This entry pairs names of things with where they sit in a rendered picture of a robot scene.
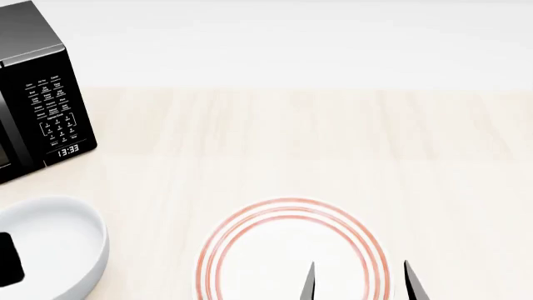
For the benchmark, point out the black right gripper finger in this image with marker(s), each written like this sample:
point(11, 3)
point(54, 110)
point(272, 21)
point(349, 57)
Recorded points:
point(414, 286)
point(309, 286)

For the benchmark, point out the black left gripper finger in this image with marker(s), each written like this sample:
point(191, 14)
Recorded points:
point(9, 261)

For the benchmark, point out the white bowl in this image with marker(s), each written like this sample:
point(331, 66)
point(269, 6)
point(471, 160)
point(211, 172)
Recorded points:
point(62, 237)

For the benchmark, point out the white plate with red rings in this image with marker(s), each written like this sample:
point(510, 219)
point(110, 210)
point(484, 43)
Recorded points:
point(258, 250)

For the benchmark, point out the black microwave oven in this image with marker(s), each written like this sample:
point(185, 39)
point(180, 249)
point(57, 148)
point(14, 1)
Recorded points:
point(46, 103)

